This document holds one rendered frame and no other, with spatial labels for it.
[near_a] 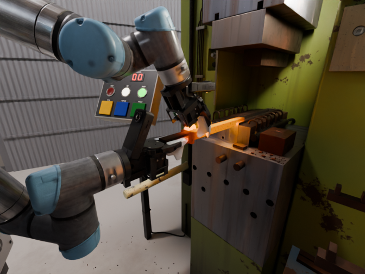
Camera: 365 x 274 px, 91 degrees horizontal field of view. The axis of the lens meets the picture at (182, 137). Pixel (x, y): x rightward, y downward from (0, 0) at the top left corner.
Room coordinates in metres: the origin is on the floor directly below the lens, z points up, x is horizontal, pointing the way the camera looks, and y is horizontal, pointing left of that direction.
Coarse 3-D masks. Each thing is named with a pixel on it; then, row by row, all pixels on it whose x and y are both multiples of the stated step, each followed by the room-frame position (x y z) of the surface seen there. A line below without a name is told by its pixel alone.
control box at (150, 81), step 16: (128, 80) 1.00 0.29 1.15; (144, 80) 0.97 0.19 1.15; (160, 80) 0.98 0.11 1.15; (112, 96) 0.99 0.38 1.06; (128, 96) 0.95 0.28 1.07; (144, 96) 0.92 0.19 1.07; (160, 96) 0.97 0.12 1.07; (96, 112) 0.97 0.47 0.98; (112, 112) 0.94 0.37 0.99; (128, 112) 0.91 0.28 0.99
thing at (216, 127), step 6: (228, 120) 0.68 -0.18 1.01; (234, 120) 0.68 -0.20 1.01; (240, 120) 0.70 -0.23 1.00; (216, 126) 0.59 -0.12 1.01; (222, 126) 0.61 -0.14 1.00; (228, 126) 0.64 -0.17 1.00; (180, 132) 0.50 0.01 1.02; (186, 132) 0.50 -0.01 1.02; (192, 132) 0.50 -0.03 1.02; (216, 132) 0.59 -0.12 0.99; (162, 138) 0.45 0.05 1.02; (168, 138) 0.45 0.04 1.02; (174, 138) 0.45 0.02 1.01; (192, 138) 0.49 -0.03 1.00; (198, 138) 0.52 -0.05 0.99
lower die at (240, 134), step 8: (248, 112) 0.93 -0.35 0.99; (256, 112) 0.88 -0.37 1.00; (280, 112) 0.92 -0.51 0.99; (216, 120) 0.79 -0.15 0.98; (224, 120) 0.75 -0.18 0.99; (248, 120) 0.72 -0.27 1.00; (264, 120) 0.74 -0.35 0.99; (272, 120) 0.78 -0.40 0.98; (232, 128) 0.69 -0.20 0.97; (240, 128) 0.66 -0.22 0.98; (248, 128) 0.64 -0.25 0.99; (264, 128) 0.72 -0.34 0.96; (216, 136) 0.74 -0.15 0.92; (224, 136) 0.71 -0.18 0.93; (232, 136) 0.68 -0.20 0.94; (240, 136) 0.66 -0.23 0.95; (248, 136) 0.64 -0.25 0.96; (248, 144) 0.63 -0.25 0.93
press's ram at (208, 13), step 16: (208, 0) 0.79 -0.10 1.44; (224, 0) 0.74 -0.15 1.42; (240, 0) 0.70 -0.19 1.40; (256, 0) 0.66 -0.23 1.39; (272, 0) 0.62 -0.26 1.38; (288, 0) 0.62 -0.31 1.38; (304, 0) 0.72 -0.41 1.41; (320, 0) 0.86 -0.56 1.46; (208, 16) 0.79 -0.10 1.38; (224, 16) 0.74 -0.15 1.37; (288, 16) 0.72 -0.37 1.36; (304, 16) 0.74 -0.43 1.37
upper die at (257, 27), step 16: (240, 16) 0.69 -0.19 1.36; (256, 16) 0.65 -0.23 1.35; (272, 16) 0.67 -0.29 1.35; (224, 32) 0.74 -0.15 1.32; (240, 32) 0.69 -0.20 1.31; (256, 32) 0.65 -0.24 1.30; (272, 32) 0.68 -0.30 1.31; (288, 32) 0.79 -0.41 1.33; (224, 48) 0.76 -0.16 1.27; (240, 48) 0.76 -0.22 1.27; (272, 48) 0.76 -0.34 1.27; (288, 48) 0.81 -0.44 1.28
